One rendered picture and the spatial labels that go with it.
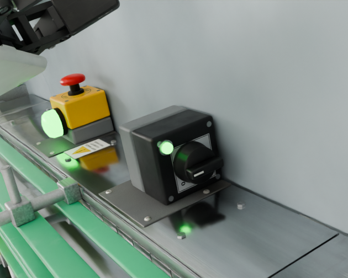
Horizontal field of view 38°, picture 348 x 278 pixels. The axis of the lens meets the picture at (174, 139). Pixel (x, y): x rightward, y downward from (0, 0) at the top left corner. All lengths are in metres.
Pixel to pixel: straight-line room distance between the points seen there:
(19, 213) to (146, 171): 0.17
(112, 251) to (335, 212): 0.22
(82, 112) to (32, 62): 0.46
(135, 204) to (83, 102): 0.27
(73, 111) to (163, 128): 0.27
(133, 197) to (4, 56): 0.33
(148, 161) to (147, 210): 0.05
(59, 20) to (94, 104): 0.44
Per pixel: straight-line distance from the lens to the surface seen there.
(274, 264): 0.43
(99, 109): 0.79
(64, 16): 0.36
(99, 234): 0.56
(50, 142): 0.83
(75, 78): 0.79
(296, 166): 0.48
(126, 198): 0.58
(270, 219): 0.49
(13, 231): 0.80
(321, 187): 0.47
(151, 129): 0.54
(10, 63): 0.30
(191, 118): 0.55
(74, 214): 0.62
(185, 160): 0.51
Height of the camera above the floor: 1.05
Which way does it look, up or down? 27 degrees down
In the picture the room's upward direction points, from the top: 112 degrees counter-clockwise
